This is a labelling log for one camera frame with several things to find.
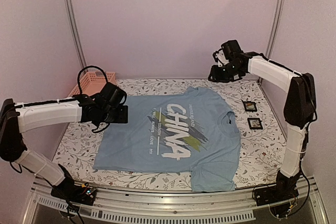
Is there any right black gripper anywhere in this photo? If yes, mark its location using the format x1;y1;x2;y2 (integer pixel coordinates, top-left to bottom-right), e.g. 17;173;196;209
208;62;242;83

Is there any aluminium frame post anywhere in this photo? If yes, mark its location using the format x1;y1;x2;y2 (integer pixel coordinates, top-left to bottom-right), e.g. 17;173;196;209
64;0;87;68
265;0;285;59

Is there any left black cable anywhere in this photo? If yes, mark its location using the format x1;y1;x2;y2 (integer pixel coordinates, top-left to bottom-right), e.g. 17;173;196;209
76;66;111;96

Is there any right aluminium frame post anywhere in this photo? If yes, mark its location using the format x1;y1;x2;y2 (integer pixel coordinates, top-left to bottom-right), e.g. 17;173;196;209
265;0;285;59

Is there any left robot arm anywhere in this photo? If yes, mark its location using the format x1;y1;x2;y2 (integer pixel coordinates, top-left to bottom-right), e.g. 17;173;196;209
1;82;128;200

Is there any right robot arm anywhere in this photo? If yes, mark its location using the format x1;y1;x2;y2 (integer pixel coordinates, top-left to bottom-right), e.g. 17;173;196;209
208;49;317;201

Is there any near black brooch frame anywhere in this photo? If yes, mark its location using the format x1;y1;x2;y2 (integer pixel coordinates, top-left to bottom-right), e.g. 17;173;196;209
247;118;263;130

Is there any floral patterned table mat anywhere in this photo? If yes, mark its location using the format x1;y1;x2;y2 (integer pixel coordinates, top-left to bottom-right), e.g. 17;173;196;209
53;79;287;191

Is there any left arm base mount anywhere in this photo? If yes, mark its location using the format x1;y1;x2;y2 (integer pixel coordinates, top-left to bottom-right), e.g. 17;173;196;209
51;182;97;206

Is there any pink perforated plastic basket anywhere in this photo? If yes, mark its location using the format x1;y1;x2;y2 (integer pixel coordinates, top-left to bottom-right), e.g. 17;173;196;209
68;71;117;97

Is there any light blue t-shirt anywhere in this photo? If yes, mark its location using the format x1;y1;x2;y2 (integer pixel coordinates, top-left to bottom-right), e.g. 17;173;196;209
93;87;241;192

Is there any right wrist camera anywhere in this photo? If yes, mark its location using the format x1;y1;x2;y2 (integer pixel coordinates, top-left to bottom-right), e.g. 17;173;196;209
213;40;243;67

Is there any far black brooch frame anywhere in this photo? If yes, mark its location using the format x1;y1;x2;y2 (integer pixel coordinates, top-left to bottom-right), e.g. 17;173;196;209
242;101;257;112

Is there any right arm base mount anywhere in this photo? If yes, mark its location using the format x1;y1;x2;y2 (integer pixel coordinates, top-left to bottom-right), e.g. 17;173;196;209
252;184;299;206

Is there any black brooch frame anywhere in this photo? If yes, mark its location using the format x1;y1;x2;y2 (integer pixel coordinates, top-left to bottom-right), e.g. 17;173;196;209
247;118;263;130
242;101;257;112

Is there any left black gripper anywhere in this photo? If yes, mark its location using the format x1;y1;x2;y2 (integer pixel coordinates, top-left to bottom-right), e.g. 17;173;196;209
100;105;128;123

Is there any front aluminium rail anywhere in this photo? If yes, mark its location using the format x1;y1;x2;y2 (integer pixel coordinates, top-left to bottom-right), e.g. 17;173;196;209
23;177;331;223

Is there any left aluminium frame post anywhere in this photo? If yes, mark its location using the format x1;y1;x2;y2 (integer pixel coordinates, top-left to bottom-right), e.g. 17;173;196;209
64;0;87;68

